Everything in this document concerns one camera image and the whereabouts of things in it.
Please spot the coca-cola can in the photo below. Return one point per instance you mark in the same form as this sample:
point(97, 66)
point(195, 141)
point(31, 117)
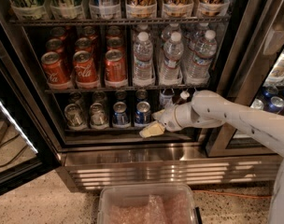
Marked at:
point(84, 66)
point(115, 66)
point(55, 68)

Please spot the open glass fridge door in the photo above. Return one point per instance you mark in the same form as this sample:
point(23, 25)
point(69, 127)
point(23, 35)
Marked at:
point(24, 150)

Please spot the front middle water bottle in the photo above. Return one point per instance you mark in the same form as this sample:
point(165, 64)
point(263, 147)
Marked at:
point(173, 50)

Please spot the front left water bottle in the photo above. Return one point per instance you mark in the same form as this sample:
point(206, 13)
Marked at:
point(143, 52)

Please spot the right brown tea bottle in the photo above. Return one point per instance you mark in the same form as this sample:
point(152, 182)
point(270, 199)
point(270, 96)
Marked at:
point(183, 97)

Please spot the front right coca-cola can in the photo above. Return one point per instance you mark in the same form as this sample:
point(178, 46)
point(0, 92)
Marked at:
point(115, 66)

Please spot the front right water bottle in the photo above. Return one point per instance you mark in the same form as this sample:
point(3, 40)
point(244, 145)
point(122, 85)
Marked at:
point(203, 54)

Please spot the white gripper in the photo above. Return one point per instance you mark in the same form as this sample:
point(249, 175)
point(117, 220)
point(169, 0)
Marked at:
point(170, 119)

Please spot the clear plastic bin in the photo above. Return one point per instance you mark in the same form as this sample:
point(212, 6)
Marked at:
point(135, 195)

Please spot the closed right fridge door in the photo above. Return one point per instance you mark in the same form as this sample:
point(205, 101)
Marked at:
point(257, 45)

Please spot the blue pepsi can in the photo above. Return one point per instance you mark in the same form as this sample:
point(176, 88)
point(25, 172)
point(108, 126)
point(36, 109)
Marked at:
point(143, 113)
point(120, 116)

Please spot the front left coca-cola can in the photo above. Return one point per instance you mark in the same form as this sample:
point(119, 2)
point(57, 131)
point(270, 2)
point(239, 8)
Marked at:
point(55, 68)

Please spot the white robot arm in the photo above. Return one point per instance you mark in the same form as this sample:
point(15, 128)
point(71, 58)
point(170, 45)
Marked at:
point(208, 109)

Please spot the stainless steel fridge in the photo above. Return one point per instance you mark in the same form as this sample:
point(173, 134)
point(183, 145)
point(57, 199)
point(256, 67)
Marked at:
point(92, 159)

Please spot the front middle coca-cola can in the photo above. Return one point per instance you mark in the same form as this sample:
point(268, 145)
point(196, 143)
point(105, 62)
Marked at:
point(84, 66)

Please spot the water bottle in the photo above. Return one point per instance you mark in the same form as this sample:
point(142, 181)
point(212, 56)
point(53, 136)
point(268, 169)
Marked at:
point(203, 54)
point(173, 50)
point(143, 52)

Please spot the front left silver can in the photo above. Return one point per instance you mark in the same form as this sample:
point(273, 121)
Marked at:
point(74, 116)

